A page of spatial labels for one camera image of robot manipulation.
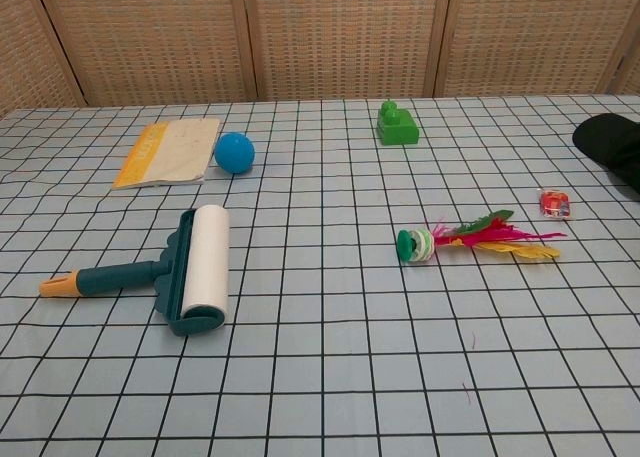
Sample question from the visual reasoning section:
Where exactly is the colourful feather shuttlecock green base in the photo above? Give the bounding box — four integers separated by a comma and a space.
396, 208, 569, 267

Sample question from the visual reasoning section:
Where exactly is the blue rubber ball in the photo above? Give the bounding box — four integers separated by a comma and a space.
214, 132, 256, 175

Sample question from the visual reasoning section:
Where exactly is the blue checkered tablecloth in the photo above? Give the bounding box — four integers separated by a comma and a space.
0, 92, 640, 457

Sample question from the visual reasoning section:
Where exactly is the green toy building block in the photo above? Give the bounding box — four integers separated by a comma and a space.
376, 100, 420, 147

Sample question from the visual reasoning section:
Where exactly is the teal lint roller orange tip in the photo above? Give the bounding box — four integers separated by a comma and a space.
39, 204, 231, 338

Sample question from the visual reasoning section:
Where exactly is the yellow and white notebook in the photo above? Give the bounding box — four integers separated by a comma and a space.
110, 118, 222, 191

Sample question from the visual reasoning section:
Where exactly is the small red candy packet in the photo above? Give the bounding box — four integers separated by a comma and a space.
537, 187, 575, 222

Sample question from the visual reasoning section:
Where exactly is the black fabric cap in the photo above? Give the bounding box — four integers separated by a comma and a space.
572, 112, 640, 202

